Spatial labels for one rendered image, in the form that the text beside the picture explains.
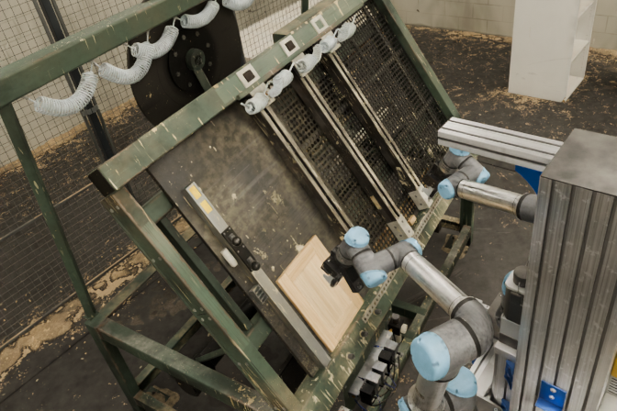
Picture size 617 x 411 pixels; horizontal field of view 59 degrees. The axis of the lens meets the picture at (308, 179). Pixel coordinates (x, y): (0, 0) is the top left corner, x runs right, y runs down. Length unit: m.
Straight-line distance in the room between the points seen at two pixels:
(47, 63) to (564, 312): 1.93
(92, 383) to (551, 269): 3.06
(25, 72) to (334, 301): 1.54
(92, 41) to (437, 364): 1.76
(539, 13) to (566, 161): 4.38
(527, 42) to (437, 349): 4.74
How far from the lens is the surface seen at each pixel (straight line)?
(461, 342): 1.49
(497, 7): 7.53
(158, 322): 4.07
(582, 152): 1.51
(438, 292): 1.64
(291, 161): 2.43
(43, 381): 4.14
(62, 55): 2.31
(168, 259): 1.99
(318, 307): 2.41
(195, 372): 2.67
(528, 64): 6.01
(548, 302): 1.67
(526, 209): 1.93
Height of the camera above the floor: 2.84
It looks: 35 degrees down
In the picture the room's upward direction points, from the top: 10 degrees counter-clockwise
